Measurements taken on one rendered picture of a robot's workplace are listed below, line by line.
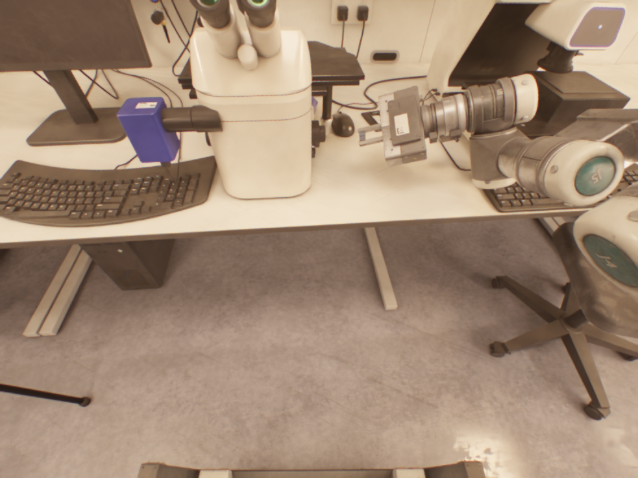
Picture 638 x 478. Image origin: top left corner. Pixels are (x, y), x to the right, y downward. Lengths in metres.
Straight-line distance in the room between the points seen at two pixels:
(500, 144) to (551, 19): 0.42
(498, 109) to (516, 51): 0.51
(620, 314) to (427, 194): 0.66
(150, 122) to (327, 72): 0.35
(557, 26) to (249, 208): 0.78
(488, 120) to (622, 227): 0.35
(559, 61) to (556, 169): 0.53
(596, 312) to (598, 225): 0.79
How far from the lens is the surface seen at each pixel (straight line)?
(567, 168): 0.48
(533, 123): 0.90
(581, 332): 1.55
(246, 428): 1.22
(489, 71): 1.15
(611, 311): 1.14
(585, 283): 1.17
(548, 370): 1.55
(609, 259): 0.38
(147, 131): 0.58
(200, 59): 0.57
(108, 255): 1.40
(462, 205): 0.72
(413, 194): 0.71
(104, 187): 0.79
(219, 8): 0.44
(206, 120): 0.56
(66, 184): 0.85
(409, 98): 0.65
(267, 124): 0.55
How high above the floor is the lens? 1.19
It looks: 50 degrees down
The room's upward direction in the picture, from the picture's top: 2 degrees clockwise
